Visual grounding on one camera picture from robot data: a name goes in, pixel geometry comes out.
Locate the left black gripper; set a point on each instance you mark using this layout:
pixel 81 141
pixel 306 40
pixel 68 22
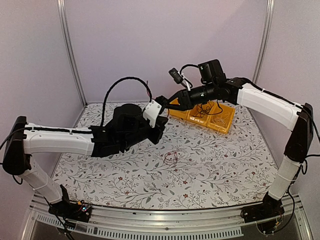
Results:
pixel 160 123

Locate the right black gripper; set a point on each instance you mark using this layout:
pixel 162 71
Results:
pixel 186 102

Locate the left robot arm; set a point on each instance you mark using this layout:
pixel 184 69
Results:
pixel 129 126

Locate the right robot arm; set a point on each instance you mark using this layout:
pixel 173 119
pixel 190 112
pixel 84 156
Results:
pixel 241 91

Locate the yellow three-compartment bin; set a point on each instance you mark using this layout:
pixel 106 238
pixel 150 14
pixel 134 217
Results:
pixel 213 115

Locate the floral table mat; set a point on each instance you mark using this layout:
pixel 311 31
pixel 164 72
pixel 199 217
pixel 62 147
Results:
pixel 192 167

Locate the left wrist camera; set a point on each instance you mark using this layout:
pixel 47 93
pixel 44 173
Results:
pixel 154 108

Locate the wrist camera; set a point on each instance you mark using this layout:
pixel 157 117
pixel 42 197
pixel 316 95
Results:
pixel 154 108
pixel 180 79

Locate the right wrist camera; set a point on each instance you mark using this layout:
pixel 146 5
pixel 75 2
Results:
pixel 180 79

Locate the aluminium front rail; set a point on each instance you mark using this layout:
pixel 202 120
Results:
pixel 219 223

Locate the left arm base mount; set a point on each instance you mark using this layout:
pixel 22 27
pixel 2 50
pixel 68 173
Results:
pixel 78 211

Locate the right aluminium frame post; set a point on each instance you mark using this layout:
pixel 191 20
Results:
pixel 270 4

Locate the aluminium frame post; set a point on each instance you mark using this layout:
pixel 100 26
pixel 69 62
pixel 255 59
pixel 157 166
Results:
pixel 61 6
pixel 270 4

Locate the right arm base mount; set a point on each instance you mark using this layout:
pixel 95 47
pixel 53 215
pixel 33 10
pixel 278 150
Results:
pixel 270 212

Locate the left aluminium frame post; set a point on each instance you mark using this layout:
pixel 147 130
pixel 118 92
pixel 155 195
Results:
pixel 61 6

